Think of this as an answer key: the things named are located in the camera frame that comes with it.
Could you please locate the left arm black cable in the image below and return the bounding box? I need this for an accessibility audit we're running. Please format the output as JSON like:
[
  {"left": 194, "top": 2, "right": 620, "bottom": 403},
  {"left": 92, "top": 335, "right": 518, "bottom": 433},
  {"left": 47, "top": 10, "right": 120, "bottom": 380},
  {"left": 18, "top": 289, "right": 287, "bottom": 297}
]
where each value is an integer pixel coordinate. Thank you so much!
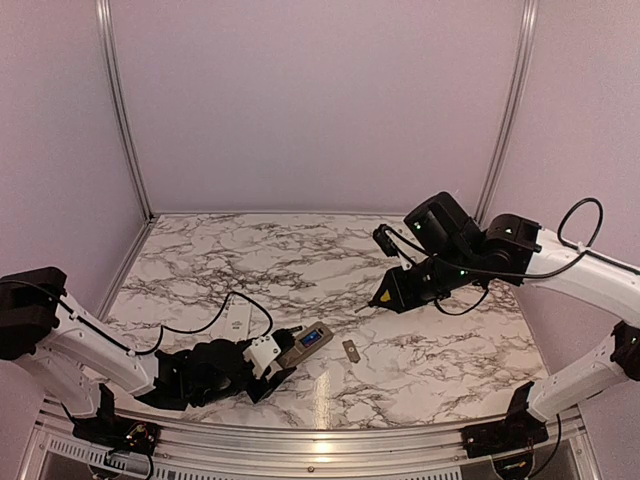
[{"left": 9, "top": 279, "right": 275, "bottom": 359}]

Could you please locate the left aluminium corner post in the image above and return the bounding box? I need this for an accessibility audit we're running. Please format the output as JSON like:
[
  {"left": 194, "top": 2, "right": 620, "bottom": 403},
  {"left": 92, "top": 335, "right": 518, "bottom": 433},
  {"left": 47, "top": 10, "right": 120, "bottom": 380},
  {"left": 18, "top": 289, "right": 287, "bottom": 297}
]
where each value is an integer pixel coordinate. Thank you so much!
[{"left": 95, "top": 0, "right": 154, "bottom": 223}]

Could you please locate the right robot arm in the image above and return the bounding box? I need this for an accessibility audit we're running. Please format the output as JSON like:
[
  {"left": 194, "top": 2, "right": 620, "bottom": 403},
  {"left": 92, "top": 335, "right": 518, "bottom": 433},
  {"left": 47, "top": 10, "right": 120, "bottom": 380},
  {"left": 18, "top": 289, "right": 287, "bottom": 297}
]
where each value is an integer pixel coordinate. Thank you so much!
[{"left": 368, "top": 192, "right": 639, "bottom": 448}]

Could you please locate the aluminium corner post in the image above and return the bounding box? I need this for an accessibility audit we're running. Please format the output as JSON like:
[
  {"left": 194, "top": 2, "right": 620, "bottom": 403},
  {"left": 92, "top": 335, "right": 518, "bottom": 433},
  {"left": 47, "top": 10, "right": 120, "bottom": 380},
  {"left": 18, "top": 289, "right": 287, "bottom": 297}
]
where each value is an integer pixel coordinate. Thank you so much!
[
  {"left": 474, "top": 0, "right": 539, "bottom": 225},
  {"left": 95, "top": 0, "right": 154, "bottom": 223}
]

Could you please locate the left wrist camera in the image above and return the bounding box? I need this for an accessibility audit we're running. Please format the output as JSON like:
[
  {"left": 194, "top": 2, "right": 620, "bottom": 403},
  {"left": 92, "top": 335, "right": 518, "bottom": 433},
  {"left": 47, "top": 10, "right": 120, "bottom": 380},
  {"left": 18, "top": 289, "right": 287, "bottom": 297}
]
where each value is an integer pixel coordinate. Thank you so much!
[{"left": 242, "top": 326, "right": 302, "bottom": 379}]

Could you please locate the blue battery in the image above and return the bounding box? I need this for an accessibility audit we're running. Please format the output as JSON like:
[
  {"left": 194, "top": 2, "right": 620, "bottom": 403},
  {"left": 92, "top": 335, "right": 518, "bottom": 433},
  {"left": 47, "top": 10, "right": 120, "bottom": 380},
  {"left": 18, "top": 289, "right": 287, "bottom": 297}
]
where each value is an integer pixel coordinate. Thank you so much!
[{"left": 300, "top": 330, "right": 322, "bottom": 348}]

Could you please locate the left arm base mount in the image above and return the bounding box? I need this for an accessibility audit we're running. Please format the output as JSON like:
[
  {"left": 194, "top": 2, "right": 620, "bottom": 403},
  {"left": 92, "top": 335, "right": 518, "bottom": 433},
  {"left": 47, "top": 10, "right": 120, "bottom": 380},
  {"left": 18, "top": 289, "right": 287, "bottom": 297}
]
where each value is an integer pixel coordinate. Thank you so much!
[{"left": 72, "top": 416, "right": 160, "bottom": 455}]

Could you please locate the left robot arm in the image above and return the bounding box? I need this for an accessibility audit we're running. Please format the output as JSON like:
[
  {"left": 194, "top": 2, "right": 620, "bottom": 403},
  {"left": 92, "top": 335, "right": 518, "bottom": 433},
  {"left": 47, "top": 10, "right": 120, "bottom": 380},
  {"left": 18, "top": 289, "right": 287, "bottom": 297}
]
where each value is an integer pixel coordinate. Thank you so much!
[{"left": 1, "top": 267, "right": 296, "bottom": 445}]

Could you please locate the small white remote control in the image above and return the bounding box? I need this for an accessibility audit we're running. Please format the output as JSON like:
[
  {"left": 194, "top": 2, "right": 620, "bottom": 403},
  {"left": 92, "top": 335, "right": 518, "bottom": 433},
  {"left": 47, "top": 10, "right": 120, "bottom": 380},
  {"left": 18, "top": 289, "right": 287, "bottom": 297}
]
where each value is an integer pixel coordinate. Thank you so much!
[{"left": 276, "top": 321, "right": 334, "bottom": 369}]

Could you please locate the grey battery cover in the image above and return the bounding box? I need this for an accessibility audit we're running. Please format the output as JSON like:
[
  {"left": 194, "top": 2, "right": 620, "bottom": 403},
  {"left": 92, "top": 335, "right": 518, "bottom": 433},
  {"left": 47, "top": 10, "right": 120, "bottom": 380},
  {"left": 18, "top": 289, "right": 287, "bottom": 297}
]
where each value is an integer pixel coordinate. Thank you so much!
[{"left": 342, "top": 340, "right": 361, "bottom": 364}]

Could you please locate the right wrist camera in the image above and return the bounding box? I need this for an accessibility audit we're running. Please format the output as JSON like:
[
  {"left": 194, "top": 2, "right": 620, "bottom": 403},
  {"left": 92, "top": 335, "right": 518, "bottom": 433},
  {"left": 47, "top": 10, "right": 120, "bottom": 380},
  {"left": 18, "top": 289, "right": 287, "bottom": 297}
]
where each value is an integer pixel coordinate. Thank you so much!
[{"left": 372, "top": 224, "right": 416, "bottom": 270}]

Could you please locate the aluminium front rail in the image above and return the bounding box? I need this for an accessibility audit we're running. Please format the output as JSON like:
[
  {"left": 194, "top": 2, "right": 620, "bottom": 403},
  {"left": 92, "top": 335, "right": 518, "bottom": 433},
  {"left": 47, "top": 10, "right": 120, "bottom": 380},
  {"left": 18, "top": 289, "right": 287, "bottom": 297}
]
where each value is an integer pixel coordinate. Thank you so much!
[{"left": 18, "top": 399, "right": 601, "bottom": 479}]

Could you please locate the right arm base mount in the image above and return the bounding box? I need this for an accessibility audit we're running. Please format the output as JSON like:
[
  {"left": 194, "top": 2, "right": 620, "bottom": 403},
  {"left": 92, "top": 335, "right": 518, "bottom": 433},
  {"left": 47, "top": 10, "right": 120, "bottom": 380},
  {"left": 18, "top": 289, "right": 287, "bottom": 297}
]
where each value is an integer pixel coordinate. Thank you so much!
[{"left": 461, "top": 419, "right": 549, "bottom": 458}]

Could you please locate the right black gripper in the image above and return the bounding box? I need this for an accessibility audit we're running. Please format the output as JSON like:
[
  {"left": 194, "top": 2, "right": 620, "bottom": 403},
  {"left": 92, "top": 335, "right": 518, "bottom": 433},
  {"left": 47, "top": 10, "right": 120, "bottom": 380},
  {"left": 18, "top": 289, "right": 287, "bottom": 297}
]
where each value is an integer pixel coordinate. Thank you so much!
[{"left": 373, "top": 246, "right": 478, "bottom": 314}]

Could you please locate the right aluminium corner post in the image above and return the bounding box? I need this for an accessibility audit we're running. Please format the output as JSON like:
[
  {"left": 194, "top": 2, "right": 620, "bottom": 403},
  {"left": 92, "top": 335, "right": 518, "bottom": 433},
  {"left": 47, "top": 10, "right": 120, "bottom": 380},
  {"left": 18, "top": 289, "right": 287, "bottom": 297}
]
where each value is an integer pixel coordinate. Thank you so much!
[{"left": 474, "top": 0, "right": 539, "bottom": 225}]

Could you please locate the large white remote control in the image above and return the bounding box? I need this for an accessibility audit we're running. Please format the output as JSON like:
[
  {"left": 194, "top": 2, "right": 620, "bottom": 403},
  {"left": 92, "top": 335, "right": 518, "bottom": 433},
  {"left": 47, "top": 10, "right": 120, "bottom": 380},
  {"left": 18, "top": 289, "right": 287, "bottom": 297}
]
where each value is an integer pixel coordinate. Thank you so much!
[{"left": 224, "top": 304, "right": 252, "bottom": 342}]

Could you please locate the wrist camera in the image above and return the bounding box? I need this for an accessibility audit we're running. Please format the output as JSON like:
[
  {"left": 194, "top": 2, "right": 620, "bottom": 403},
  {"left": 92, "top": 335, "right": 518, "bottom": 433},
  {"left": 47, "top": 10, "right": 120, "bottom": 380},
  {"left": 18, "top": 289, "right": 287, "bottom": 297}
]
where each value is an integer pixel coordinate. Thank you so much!
[
  {"left": 242, "top": 326, "right": 302, "bottom": 379},
  {"left": 372, "top": 224, "right": 416, "bottom": 270}
]

